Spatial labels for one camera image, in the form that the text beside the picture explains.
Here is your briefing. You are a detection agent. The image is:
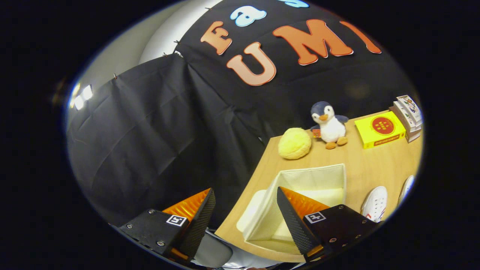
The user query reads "black backdrop cloth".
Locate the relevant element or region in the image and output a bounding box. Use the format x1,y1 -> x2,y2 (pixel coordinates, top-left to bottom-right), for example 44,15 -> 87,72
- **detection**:
67,0 -> 417,230

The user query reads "yellow plush ball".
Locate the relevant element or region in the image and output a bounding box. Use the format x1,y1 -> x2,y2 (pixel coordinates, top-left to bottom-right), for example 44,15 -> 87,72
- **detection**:
278,127 -> 312,160

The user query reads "white book with illustrated cover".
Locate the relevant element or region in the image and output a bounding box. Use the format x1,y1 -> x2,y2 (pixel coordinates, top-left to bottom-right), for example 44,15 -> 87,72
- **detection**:
396,95 -> 423,126

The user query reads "white book with green print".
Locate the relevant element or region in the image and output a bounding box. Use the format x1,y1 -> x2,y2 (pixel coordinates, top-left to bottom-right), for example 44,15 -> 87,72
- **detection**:
393,101 -> 422,133

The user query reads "white ceiling light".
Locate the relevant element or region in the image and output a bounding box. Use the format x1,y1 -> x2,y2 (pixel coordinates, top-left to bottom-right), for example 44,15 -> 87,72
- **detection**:
70,84 -> 93,110

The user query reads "beige fabric storage box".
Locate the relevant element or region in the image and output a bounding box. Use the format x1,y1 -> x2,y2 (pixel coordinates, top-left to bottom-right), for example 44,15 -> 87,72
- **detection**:
236,164 -> 347,255

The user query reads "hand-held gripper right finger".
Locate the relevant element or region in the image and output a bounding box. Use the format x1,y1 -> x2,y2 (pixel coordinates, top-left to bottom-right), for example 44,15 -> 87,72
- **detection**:
276,187 -> 377,263

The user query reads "penguin plush toy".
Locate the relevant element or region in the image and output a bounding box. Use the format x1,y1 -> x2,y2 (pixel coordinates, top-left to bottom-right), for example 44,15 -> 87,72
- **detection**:
310,101 -> 349,150

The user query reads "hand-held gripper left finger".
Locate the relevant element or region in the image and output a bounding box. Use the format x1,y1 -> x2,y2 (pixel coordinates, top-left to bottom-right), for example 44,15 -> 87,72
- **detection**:
118,188 -> 216,264

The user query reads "yellow book with red circle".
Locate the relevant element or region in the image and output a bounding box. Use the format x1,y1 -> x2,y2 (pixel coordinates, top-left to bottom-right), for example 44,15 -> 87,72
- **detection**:
354,111 -> 407,150

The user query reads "brown cover book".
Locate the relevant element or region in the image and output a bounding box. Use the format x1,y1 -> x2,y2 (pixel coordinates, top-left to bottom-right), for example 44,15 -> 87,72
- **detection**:
389,106 -> 421,143

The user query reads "white shoe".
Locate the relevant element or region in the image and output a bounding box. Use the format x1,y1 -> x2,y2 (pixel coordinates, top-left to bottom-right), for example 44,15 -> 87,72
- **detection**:
397,175 -> 415,205
361,186 -> 388,223

